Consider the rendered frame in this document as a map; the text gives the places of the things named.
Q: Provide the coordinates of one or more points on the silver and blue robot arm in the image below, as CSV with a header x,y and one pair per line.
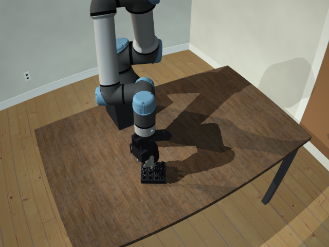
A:
x,y
115,57

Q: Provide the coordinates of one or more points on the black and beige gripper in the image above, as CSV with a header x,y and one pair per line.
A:
x,y
147,152

